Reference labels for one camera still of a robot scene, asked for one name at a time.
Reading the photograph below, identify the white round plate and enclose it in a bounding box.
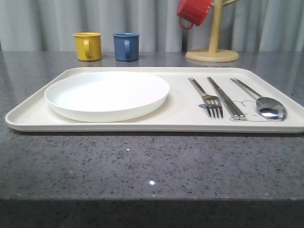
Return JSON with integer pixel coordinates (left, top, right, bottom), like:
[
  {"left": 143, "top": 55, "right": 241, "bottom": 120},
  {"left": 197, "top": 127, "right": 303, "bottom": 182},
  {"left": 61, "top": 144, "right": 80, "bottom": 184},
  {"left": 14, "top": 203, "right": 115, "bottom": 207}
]
[{"left": 44, "top": 71, "right": 170, "bottom": 123}]

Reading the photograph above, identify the silver metal fork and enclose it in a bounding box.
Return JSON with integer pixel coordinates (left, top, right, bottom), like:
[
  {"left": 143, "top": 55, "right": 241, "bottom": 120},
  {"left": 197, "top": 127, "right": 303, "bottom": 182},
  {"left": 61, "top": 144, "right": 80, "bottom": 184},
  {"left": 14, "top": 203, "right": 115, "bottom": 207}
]
[{"left": 188, "top": 77, "right": 223, "bottom": 119}]

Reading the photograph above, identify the silver metal chopstick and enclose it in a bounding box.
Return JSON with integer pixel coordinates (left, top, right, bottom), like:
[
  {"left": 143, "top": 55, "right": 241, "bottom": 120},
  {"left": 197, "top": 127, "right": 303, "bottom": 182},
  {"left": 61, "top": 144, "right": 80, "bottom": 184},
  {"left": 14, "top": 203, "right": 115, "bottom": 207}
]
[
  {"left": 208, "top": 76, "right": 247, "bottom": 121},
  {"left": 206, "top": 76, "right": 241, "bottom": 121}
]

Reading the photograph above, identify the silver metal spoon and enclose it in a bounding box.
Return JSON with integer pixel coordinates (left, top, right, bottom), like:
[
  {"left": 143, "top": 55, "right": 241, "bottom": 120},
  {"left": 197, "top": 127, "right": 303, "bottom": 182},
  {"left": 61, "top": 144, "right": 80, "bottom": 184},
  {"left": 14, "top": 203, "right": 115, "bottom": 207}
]
[{"left": 230, "top": 78, "right": 287, "bottom": 121}]

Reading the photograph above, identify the cream rabbit print tray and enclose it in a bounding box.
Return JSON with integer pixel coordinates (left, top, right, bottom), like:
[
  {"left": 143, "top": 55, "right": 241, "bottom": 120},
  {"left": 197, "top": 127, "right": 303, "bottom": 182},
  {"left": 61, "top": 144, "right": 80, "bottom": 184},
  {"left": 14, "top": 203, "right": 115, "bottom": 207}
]
[{"left": 5, "top": 67, "right": 304, "bottom": 133}]

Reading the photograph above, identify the blue enamel mug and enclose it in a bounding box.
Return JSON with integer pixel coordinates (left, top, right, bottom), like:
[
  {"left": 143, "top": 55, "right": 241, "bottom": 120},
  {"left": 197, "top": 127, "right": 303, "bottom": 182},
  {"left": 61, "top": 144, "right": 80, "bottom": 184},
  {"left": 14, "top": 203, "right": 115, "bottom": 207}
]
[{"left": 113, "top": 33, "right": 140, "bottom": 61}]

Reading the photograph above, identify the wooden mug tree stand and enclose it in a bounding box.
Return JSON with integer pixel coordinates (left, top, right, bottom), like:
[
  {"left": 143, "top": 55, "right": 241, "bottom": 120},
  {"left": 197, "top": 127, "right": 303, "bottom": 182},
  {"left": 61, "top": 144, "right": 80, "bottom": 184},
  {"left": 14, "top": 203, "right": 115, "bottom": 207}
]
[{"left": 185, "top": 0, "right": 239, "bottom": 62}]

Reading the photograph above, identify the yellow enamel mug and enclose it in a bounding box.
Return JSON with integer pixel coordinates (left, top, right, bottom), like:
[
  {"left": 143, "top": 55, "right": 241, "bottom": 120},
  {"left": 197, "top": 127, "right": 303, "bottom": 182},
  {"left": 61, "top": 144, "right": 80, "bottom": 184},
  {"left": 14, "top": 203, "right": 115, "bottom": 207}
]
[{"left": 73, "top": 32, "right": 102, "bottom": 61}]

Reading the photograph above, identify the red enamel mug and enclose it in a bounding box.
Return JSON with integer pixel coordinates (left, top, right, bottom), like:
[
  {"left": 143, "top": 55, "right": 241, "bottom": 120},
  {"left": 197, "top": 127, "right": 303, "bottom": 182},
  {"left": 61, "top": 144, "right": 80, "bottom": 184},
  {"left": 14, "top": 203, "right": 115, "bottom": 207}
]
[{"left": 176, "top": 0, "right": 212, "bottom": 30}]

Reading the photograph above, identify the grey pleated curtain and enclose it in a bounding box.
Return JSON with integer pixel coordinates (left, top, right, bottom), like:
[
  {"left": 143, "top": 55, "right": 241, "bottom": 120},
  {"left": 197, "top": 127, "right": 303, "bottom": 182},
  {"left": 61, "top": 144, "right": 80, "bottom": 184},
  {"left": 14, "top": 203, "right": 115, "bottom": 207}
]
[{"left": 0, "top": 0, "right": 304, "bottom": 52}]

